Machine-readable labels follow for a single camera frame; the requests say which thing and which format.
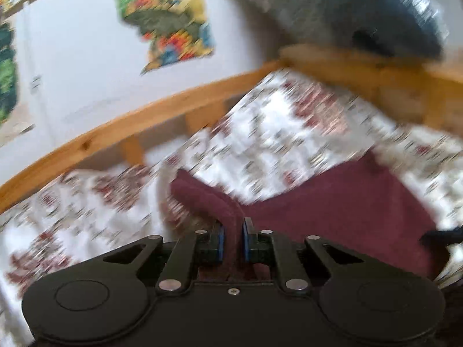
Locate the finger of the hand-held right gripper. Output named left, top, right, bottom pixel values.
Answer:
left=419, top=224, right=463, bottom=251

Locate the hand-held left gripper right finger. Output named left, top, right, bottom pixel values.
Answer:
left=242, top=217, right=364, bottom=294

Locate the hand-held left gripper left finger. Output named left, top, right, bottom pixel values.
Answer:
left=103, top=220, right=225, bottom=295

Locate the maroon towel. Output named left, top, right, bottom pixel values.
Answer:
left=169, top=150, right=450, bottom=286

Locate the floral bedsheet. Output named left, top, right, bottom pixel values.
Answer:
left=0, top=69, right=463, bottom=347

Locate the wooden bed frame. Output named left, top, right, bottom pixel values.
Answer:
left=0, top=43, right=463, bottom=215

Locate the colourful cartoon wall poster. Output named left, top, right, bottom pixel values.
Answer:
left=113, top=0, right=215, bottom=76

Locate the green wall poster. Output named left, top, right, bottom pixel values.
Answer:
left=0, top=22, right=19, bottom=125

